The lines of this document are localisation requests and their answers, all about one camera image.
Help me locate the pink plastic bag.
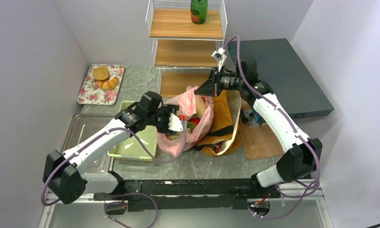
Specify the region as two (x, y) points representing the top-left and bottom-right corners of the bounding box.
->
(156, 86), (214, 157)

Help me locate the brown paper grocery bag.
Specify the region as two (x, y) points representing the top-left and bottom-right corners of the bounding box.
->
(193, 90), (242, 157)

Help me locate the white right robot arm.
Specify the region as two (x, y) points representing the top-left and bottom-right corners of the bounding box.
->
(195, 53), (322, 188)

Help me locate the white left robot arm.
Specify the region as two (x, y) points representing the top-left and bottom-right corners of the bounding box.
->
(41, 91), (186, 206)

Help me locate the green plastic basket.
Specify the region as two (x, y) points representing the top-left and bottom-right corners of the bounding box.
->
(107, 100), (159, 162)

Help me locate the red tomato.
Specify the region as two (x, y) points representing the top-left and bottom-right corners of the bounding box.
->
(187, 118), (200, 129)

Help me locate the grey metal equipment box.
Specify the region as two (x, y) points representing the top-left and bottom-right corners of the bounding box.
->
(240, 38), (334, 120)

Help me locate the croissant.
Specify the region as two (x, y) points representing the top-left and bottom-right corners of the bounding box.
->
(97, 76), (119, 91)

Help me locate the wooden board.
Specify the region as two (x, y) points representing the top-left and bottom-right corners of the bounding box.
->
(238, 100), (285, 161)

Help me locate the floral tray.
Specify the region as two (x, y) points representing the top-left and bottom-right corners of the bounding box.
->
(77, 64), (126, 105)

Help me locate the green glass bottle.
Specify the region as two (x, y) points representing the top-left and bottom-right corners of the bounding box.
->
(190, 0), (208, 25)

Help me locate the brown bread slice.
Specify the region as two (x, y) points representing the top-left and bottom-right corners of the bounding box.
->
(92, 65), (110, 81)

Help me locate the metal baking tray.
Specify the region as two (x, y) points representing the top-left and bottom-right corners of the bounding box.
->
(61, 113), (114, 173)

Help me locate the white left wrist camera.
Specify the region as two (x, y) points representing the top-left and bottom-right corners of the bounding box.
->
(168, 113), (186, 132)

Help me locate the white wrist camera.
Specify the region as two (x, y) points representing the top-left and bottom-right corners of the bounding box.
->
(211, 47), (227, 72)
(168, 113), (186, 132)

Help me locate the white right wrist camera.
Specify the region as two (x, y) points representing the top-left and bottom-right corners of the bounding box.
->
(211, 47), (227, 72)

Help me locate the white wire wooden shelf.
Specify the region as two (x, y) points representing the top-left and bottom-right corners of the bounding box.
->
(145, 0), (227, 99)

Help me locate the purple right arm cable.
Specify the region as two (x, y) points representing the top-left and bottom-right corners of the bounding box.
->
(222, 34), (321, 220)

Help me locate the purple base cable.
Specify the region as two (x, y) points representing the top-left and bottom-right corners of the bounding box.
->
(103, 190), (160, 228)

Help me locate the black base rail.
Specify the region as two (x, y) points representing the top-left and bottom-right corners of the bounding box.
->
(93, 178), (280, 212)

